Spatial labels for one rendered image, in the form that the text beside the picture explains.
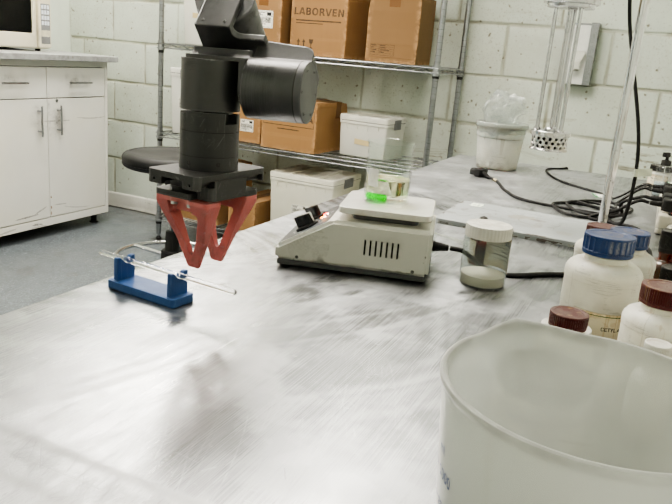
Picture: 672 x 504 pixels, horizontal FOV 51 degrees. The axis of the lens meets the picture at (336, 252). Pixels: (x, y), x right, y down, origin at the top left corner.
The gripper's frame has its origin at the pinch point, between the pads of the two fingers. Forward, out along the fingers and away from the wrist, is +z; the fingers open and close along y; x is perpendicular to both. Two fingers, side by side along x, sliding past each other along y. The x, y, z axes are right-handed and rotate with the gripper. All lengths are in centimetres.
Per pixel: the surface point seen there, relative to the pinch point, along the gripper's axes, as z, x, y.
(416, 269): 4.4, -12.2, 25.8
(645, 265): -2.0, -38.1, 26.0
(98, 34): -20, 297, 239
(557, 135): -11, -16, 69
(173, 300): 5.4, 3.3, -1.1
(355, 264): 4.8, -5.0, 22.9
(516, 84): -14, 55, 267
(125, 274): 4.9, 11.9, 0.2
